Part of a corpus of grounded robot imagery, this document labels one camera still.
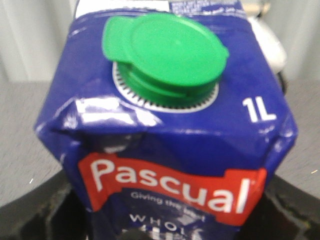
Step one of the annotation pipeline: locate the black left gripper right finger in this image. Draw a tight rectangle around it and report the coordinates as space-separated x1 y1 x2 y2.
239 175 320 240

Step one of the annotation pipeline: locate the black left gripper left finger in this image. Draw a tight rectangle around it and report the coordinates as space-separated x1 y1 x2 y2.
0 172 89 240

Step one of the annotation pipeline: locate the blue white milk carton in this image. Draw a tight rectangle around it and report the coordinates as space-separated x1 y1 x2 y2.
34 0 298 240

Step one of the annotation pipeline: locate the white mug black handle right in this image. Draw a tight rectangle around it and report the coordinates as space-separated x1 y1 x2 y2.
248 16 287 74

